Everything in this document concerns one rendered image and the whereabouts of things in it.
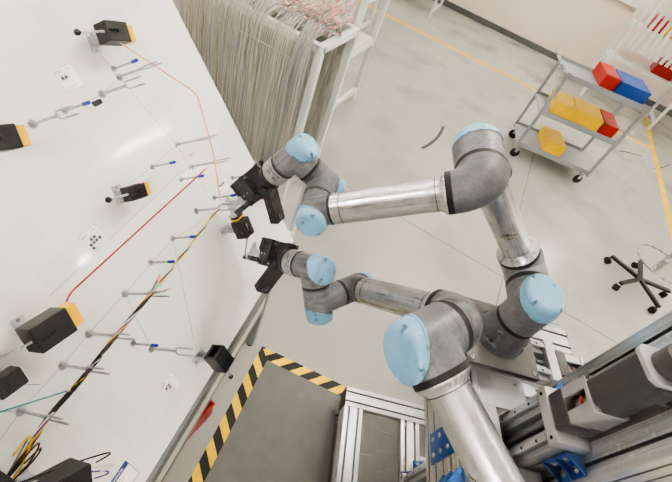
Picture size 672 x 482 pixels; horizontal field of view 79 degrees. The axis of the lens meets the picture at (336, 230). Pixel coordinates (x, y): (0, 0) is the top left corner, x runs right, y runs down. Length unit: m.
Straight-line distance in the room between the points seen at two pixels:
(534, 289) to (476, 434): 0.48
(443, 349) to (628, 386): 0.40
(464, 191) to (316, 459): 1.62
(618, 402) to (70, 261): 1.17
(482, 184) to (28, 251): 0.90
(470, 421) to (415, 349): 0.15
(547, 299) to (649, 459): 0.37
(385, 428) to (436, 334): 1.37
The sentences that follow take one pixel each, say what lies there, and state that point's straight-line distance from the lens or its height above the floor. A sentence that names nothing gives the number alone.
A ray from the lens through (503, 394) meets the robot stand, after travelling 1.37.
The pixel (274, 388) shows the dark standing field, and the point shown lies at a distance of 2.26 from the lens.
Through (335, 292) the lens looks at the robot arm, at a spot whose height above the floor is 1.19.
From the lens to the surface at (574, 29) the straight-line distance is 9.06.
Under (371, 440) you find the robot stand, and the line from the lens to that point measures 2.08.
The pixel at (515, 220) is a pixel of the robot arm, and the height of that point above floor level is 1.49.
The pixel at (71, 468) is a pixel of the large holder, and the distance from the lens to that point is 0.95.
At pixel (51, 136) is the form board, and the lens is 1.05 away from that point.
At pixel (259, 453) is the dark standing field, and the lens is 2.16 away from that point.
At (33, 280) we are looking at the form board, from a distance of 1.00.
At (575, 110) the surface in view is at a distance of 4.88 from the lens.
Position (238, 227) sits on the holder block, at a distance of 1.26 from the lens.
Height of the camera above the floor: 2.08
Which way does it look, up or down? 44 degrees down
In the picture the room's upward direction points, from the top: 23 degrees clockwise
